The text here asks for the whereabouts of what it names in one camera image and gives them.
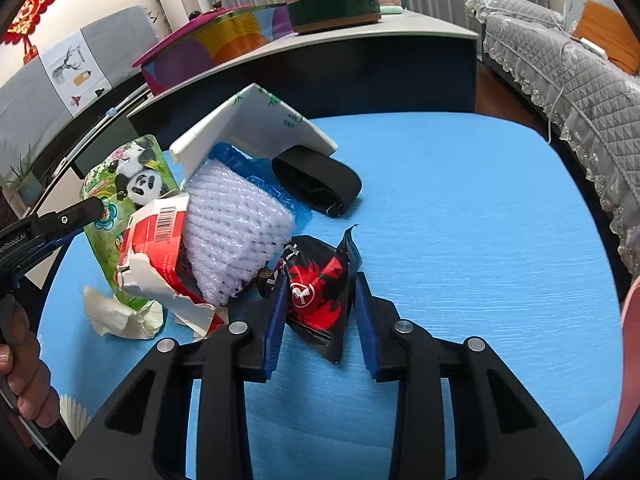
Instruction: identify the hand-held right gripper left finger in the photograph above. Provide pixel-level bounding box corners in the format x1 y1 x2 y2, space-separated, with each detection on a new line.
57 287 288 480

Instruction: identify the torn red white carton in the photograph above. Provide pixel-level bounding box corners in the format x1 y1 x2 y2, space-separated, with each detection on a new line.
115 192 231 339

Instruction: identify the green panda print packet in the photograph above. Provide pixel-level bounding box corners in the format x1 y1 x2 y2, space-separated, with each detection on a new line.
80 134 176 311

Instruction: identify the blue pink wrapper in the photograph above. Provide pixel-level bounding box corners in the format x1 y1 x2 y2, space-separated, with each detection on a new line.
207 141 313 241

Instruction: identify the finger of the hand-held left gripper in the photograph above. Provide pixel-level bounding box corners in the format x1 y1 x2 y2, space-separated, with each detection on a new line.
31 195 108 240

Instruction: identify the white power cable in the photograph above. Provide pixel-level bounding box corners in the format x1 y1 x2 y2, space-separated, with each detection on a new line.
546 57 573 143

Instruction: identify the black elastic strap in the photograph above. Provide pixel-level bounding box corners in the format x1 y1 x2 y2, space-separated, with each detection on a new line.
271 145 363 219

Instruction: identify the white foam net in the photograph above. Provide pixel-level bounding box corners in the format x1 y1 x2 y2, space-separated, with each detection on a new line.
180 157 296 307

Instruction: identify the potted green plant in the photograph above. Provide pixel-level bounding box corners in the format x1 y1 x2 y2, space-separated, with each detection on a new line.
0 145 47 207

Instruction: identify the grey deer print dust cover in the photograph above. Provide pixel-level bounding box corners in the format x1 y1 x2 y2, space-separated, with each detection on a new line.
0 5 162 148

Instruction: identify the white power strip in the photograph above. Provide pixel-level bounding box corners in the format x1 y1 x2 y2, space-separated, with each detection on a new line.
579 36 609 59

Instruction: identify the white top dark cabinet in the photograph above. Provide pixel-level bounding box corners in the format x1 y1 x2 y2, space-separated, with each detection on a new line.
127 7 481 133

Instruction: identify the white paper sheet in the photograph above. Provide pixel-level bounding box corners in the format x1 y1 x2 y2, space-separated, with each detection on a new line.
169 82 338 177

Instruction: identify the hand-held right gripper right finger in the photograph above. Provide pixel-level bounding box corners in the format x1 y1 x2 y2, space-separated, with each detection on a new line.
352 272 586 480

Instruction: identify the grey quilted sofa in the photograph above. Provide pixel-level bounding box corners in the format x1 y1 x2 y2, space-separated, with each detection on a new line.
465 0 640 277

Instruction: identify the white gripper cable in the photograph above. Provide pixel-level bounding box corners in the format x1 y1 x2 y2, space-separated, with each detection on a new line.
0 390 62 463

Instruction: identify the pink plastic basin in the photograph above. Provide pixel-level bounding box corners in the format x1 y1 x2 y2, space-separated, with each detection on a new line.
607 277 640 453

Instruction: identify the colourful box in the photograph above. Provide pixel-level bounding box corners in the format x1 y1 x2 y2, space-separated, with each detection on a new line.
131 2 301 96

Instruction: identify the cream lined paper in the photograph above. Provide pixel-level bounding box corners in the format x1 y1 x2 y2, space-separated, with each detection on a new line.
82 285 166 342

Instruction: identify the person's left hand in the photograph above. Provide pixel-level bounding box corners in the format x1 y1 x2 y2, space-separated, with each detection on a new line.
0 300 63 429

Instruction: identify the red knot wall decoration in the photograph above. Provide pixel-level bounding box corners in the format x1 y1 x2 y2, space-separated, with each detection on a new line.
4 0 60 66

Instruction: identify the black red snack wrapper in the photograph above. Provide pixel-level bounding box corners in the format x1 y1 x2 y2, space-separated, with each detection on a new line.
255 225 361 366

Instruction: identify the orange cushion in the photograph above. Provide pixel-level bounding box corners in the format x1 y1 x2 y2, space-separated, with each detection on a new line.
572 0 640 77

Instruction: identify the dark green round bowl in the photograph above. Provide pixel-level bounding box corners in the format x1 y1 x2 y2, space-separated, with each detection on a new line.
286 0 382 36

